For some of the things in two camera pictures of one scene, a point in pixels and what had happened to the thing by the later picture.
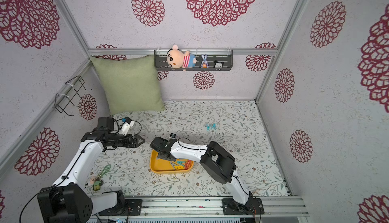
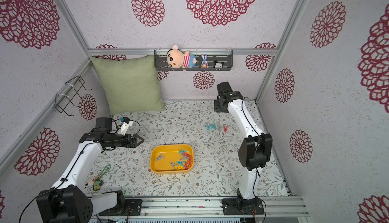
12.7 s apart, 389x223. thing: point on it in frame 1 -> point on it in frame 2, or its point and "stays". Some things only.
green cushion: [129, 85] stays
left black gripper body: [121, 141] stays
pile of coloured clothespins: [182, 164] stays
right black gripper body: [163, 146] -> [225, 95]
